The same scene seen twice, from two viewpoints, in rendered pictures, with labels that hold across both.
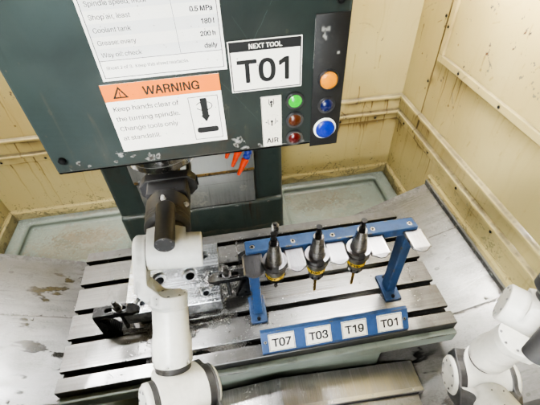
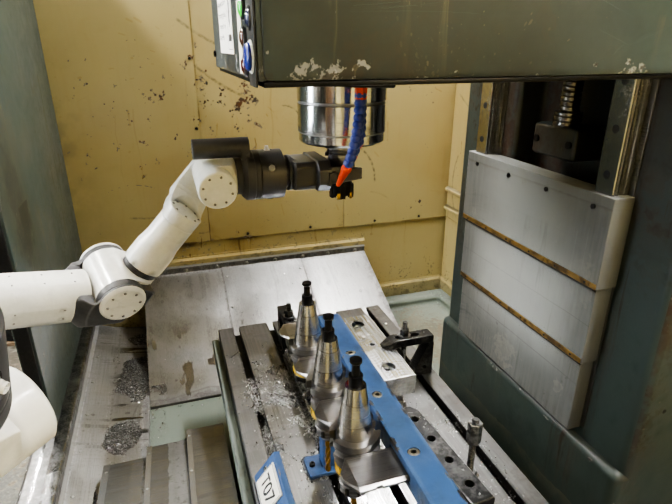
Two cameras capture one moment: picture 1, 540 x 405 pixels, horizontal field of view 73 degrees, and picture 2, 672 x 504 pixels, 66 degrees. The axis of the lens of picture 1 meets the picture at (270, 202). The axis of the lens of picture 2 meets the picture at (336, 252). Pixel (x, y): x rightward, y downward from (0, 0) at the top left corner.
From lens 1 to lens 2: 0.91 m
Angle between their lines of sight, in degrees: 67
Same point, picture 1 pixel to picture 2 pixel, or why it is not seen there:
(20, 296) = (339, 306)
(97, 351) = (260, 341)
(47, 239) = (430, 316)
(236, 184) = (551, 371)
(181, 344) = (142, 242)
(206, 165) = (526, 302)
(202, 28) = not seen: outside the picture
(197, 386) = (108, 273)
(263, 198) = (586, 447)
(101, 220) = not seen: hidden behind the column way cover
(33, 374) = not seen: hidden behind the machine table
